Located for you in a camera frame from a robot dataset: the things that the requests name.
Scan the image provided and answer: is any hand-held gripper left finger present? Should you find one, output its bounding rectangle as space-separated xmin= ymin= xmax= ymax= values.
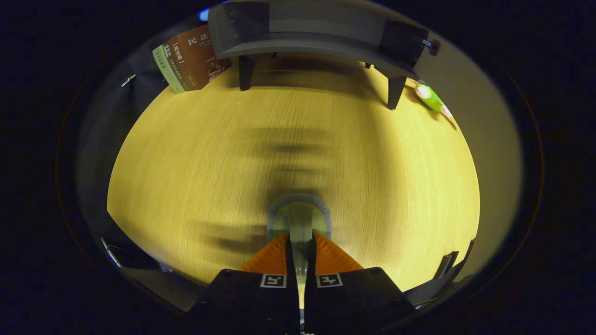
xmin=196 ymin=232 xmax=301 ymax=335

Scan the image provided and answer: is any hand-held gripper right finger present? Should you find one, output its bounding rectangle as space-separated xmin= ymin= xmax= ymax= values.
xmin=305 ymin=231 xmax=417 ymax=335

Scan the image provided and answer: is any translucent cup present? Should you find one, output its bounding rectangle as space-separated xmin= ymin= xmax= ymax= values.
xmin=267 ymin=193 xmax=332 ymax=284

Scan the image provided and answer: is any green plush toy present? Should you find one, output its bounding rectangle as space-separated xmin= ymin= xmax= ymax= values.
xmin=410 ymin=79 xmax=455 ymax=120

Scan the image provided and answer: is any black backdrop cloth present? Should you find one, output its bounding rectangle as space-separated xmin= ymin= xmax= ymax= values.
xmin=76 ymin=44 xmax=170 ymax=280

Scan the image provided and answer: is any dark grey cabinet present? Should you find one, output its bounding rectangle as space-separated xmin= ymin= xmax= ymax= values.
xmin=207 ymin=0 xmax=431 ymax=111

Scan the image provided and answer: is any green spine book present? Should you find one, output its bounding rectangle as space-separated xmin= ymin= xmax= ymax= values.
xmin=152 ymin=44 xmax=187 ymax=95

